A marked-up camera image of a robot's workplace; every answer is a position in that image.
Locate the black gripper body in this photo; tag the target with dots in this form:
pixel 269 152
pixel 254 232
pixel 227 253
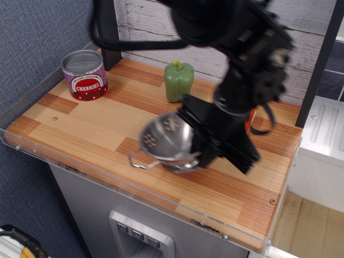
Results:
pixel 224 124

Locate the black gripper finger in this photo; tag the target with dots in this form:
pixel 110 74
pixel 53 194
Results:
pixel 208 150

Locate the silver metal colander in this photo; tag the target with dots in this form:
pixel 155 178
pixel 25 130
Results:
pixel 168 139

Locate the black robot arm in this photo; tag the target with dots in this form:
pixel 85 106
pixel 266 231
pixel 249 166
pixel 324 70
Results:
pixel 257 47

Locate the salmon sushi toy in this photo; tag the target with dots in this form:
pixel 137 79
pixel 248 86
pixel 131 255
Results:
pixel 249 120

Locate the green toy bell pepper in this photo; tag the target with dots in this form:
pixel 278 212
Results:
pixel 178 79

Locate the white toy sink counter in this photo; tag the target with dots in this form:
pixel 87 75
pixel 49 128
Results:
pixel 317 170

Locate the silver dispenser button panel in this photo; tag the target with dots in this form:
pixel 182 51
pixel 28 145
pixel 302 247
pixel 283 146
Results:
pixel 136 239

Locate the grey toy fridge cabinet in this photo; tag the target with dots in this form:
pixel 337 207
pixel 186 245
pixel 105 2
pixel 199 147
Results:
pixel 90 203

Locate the cherries tin can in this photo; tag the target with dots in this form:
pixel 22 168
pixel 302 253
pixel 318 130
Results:
pixel 85 74

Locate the black and yellow object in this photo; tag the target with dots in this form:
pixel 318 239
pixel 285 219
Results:
pixel 17 243

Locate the dark right support post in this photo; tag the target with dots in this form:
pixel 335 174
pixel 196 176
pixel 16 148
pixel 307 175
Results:
pixel 326 48

